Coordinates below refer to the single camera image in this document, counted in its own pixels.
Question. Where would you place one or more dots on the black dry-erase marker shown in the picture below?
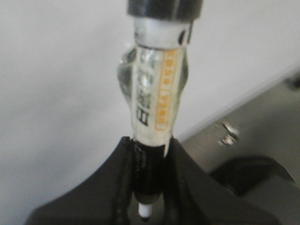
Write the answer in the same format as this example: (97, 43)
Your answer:
(152, 76)

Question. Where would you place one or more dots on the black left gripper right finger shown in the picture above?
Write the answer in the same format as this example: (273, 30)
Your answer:
(192, 197)

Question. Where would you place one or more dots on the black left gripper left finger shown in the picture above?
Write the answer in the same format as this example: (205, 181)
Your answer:
(102, 199)

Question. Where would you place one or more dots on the white whiteboard with aluminium frame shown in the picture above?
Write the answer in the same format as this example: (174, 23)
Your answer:
(61, 109)

